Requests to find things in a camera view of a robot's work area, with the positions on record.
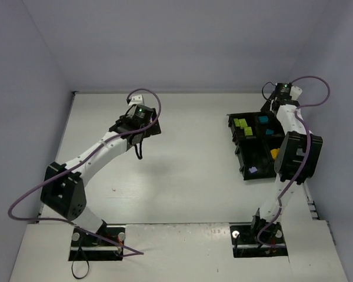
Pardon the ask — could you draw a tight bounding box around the lime green rounded lego brick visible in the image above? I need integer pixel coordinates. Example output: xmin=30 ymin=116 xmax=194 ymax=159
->
xmin=234 ymin=118 xmax=248 ymax=129

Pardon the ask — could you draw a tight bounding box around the lime green sloped lego brick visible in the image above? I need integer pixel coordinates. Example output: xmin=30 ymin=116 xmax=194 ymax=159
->
xmin=244 ymin=126 xmax=254 ymax=137

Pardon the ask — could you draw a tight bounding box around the teal long lego brick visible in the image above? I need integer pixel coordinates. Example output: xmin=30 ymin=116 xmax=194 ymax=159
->
xmin=258 ymin=116 xmax=269 ymax=124

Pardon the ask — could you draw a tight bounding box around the purple square lego brick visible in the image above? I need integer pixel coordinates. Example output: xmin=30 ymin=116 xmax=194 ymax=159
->
xmin=248 ymin=166 xmax=258 ymax=174

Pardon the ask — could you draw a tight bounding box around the yellow rounded lego brick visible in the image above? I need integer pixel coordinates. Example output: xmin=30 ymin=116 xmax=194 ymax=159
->
xmin=270 ymin=148 xmax=280 ymax=160

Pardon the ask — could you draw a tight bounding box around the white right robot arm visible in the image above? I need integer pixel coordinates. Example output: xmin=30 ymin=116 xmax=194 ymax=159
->
xmin=258 ymin=83 xmax=323 ymax=237

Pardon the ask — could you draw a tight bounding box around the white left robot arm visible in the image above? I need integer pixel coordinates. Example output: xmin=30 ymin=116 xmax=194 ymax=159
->
xmin=41 ymin=93 xmax=161 ymax=234

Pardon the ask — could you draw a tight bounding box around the black four-compartment sorting bin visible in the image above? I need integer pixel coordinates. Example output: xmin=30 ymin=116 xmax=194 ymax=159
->
xmin=227 ymin=111 xmax=285 ymax=181

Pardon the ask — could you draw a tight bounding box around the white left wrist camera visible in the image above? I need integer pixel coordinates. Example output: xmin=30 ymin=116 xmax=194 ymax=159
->
xmin=126 ymin=95 xmax=144 ymax=107

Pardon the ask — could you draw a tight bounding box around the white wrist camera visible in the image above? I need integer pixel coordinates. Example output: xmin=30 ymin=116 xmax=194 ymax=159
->
xmin=126 ymin=95 xmax=144 ymax=107
xmin=290 ymin=86 xmax=302 ymax=100

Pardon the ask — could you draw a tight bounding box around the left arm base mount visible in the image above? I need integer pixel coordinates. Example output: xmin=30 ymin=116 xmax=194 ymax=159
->
xmin=68 ymin=228 xmax=124 ymax=261

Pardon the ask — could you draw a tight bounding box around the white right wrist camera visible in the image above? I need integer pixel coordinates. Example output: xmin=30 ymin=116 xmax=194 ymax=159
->
xmin=290 ymin=86 xmax=302 ymax=100

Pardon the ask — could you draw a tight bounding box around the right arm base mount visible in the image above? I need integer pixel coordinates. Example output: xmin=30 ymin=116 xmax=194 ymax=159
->
xmin=229 ymin=223 xmax=288 ymax=259

